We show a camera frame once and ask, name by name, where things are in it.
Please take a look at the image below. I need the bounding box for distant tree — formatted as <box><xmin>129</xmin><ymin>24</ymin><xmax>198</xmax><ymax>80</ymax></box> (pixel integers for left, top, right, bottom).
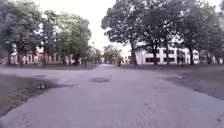
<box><xmin>102</xmin><ymin>44</ymin><xmax>124</xmax><ymax>66</ymax></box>

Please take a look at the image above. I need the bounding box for round manhole cover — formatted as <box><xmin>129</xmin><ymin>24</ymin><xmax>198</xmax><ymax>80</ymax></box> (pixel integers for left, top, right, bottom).
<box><xmin>88</xmin><ymin>77</ymin><xmax>112</xmax><ymax>84</ymax></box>

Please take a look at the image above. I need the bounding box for grey asphalt path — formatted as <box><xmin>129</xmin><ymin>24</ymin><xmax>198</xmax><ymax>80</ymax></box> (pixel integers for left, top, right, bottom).
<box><xmin>0</xmin><ymin>63</ymin><xmax>224</xmax><ymax>128</ymax></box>

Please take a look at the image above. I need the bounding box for white building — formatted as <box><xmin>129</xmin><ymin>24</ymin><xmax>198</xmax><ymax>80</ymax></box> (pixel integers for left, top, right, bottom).
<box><xmin>121</xmin><ymin>45</ymin><xmax>201</xmax><ymax>66</ymax></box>

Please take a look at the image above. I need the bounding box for row of large trees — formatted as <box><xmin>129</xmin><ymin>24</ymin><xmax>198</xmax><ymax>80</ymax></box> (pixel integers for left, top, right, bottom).
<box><xmin>101</xmin><ymin>0</ymin><xmax>224</xmax><ymax>67</ymax></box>

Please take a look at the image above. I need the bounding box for dark grass verge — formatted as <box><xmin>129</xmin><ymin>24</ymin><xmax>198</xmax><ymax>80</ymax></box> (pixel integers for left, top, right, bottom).
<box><xmin>120</xmin><ymin>63</ymin><xmax>224</xmax><ymax>101</ymax></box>

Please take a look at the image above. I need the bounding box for dark grass patch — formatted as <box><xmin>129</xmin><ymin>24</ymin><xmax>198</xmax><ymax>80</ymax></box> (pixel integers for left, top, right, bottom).
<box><xmin>0</xmin><ymin>73</ymin><xmax>58</xmax><ymax>118</ymax></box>

